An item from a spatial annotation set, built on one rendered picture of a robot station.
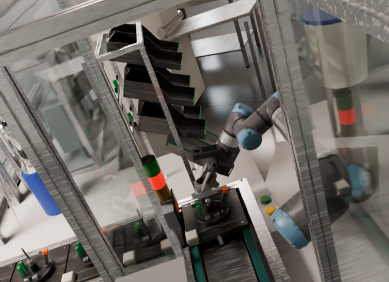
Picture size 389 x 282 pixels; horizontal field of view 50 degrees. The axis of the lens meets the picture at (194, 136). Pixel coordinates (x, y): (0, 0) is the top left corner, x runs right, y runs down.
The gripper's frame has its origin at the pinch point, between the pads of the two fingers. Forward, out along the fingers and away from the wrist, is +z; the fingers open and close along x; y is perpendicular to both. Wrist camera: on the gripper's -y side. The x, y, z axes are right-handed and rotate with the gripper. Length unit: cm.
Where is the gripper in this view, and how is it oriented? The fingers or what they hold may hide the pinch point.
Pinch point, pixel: (200, 185)
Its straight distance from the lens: 160.9
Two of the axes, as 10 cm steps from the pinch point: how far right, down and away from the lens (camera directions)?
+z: -3.9, 8.3, 3.9
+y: 9.1, 2.9, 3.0
